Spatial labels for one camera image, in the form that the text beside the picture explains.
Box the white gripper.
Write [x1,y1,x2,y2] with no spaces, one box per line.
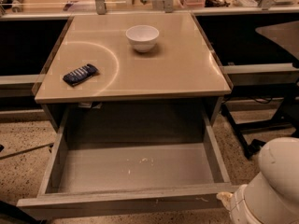
[216,185,259,224]

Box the grey top drawer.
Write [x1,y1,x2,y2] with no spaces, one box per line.
[17,104,236,219]

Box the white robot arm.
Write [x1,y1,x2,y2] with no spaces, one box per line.
[217,137,299,224]

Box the beige top drawer cabinet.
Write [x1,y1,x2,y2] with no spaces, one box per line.
[32,12,235,133]

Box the white ceramic bowl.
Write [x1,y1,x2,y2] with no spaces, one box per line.
[125,25,160,52]

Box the dark blue snack packet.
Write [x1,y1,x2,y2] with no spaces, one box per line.
[63,63,98,87]

